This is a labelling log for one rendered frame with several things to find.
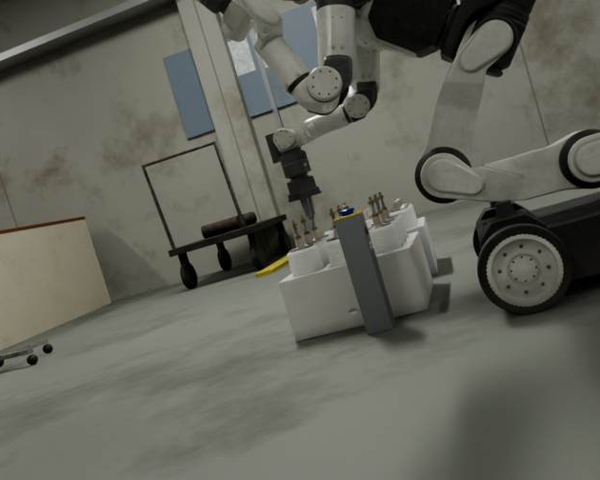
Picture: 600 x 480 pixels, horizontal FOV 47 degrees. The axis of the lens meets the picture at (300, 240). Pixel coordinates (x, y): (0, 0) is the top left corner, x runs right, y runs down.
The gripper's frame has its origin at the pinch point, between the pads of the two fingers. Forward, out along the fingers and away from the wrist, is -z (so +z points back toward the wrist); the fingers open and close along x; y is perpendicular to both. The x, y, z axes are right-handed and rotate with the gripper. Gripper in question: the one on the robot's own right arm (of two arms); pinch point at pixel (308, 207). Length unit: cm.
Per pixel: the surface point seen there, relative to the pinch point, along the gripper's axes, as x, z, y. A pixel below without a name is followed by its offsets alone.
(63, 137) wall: -126, 124, -438
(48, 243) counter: -62, 31, -386
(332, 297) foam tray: 21.9, -26.1, 23.3
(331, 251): 17.3, -13.9, 23.4
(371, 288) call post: 25, -24, 42
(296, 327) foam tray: 29.2, -31.7, 12.8
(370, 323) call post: 26, -33, 39
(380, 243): 9.8, -15.3, 35.5
